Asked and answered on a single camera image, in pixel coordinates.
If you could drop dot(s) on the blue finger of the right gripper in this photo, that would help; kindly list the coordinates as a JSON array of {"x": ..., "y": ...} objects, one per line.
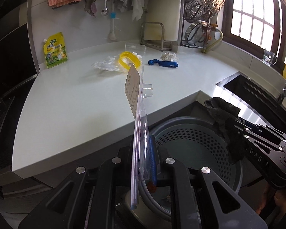
[
  {"x": 235, "y": 130},
  {"x": 250, "y": 124}
]

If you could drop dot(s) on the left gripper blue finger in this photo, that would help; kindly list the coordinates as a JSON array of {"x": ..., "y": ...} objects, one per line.
[{"x": 153, "y": 159}]

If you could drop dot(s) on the dark grey rag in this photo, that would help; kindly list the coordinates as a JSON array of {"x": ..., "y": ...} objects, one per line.
[{"x": 221, "y": 111}]

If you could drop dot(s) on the pink blister pack card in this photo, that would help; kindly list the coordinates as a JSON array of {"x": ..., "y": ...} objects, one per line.
[{"x": 136, "y": 92}]

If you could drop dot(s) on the yellow plastic lid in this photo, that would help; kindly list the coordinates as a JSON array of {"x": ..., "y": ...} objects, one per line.
[{"x": 126, "y": 59}]

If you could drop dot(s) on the clear plastic bag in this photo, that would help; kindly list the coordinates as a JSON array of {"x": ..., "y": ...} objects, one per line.
[{"x": 110, "y": 63}]

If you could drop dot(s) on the orange peel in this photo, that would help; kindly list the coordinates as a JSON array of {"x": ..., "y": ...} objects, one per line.
[{"x": 151, "y": 187}]

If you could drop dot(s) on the white tissue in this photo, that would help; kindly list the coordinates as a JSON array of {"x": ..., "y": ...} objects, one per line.
[{"x": 138, "y": 56}]

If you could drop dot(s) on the clear plastic cup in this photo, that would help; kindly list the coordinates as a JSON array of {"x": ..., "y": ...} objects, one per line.
[{"x": 137, "y": 48}]

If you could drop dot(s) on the black kitchen sink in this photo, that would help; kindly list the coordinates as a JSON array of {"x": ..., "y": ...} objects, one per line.
[{"x": 257, "y": 98}]

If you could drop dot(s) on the grey perforated trash basket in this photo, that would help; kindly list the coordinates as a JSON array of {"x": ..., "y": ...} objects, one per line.
[{"x": 193, "y": 142}]

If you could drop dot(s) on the person's right hand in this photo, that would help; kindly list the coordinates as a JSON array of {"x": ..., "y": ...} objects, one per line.
[{"x": 272, "y": 206}]

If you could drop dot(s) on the glass mug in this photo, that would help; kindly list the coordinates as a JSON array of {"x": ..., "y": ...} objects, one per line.
[{"x": 269, "y": 58}]

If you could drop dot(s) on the glass pot lid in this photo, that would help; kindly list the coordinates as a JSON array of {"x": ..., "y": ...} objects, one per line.
[{"x": 195, "y": 33}]

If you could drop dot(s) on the steel cutting board rack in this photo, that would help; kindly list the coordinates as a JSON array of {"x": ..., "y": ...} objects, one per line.
[{"x": 152, "y": 35}]

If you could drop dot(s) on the white cutting board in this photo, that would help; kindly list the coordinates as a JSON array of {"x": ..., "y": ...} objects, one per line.
[{"x": 168, "y": 13}]

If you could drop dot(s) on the perforated steel steamer plate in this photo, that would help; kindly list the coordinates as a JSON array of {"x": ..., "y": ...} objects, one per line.
[{"x": 202, "y": 10}]

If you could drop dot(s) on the yellow seasoning pouch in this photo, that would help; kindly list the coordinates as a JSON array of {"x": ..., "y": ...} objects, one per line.
[{"x": 54, "y": 50}]

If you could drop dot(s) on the steel ladle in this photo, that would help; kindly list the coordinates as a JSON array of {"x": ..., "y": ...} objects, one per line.
[{"x": 104, "y": 11}]

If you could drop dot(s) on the white hanging cloth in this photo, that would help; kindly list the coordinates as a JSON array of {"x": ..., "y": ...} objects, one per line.
[{"x": 138, "y": 6}]

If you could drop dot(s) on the grey hanging cloth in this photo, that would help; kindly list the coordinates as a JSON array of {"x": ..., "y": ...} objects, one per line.
[{"x": 121, "y": 5}]

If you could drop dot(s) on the purple grey cloth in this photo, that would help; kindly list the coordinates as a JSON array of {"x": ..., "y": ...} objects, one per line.
[{"x": 90, "y": 7}]

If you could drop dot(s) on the window frame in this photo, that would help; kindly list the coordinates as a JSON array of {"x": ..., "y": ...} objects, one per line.
[{"x": 256, "y": 26}]

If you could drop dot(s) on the blue handled bottle brush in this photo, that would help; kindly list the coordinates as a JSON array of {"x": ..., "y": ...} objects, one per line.
[{"x": 112, "y": 35}]

